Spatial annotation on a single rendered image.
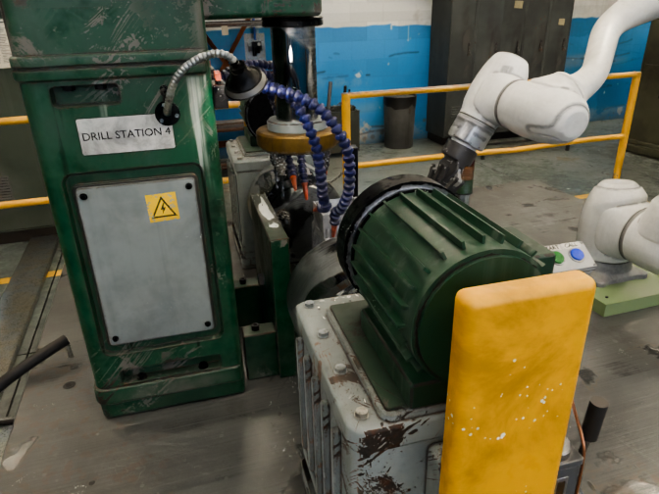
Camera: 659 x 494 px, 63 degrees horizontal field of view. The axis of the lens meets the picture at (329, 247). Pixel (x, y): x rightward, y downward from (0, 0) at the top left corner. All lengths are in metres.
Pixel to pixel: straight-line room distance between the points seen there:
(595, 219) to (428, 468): 1.11
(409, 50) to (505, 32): 1.09
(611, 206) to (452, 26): 5.04
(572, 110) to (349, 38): 5.50
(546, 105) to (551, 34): 6.16
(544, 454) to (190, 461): 0.69
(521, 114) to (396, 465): 0.73
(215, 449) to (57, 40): 0.76
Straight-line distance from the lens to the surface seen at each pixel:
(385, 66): 6.69
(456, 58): 6.56
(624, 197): 1.63
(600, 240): 1.65
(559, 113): 1.09
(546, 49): 7.24
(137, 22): 0.96
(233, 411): 1.19
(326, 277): 0.93
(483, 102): 1.21
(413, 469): 0.68
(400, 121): 6.41
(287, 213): 1.43
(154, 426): 1.20
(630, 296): 1.66
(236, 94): 0.86
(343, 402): 0.64
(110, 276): 1.06
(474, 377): 0.50
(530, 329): 0.50
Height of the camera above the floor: 1.57
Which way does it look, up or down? 24 degrees down
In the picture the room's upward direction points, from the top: 2 degrees counter-clockwise
